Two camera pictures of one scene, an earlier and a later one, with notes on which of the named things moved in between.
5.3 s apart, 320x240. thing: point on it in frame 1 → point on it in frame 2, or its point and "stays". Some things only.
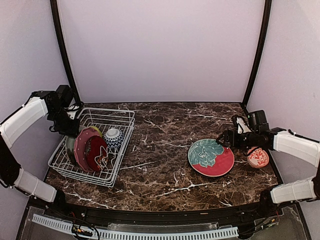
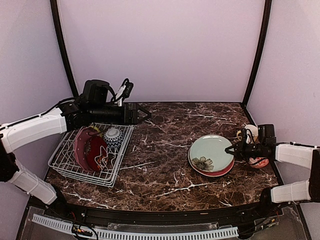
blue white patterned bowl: (114, 137) stays
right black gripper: (227, 133) → (240, 152)
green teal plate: (70, 150) → (208, 153)
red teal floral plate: (209, 158) stays
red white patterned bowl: (258, 159) stays
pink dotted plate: (81, 139) stays
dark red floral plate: (96, 153) stays
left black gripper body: (63, 125) → (127, 121)
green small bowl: (97, 129) stays
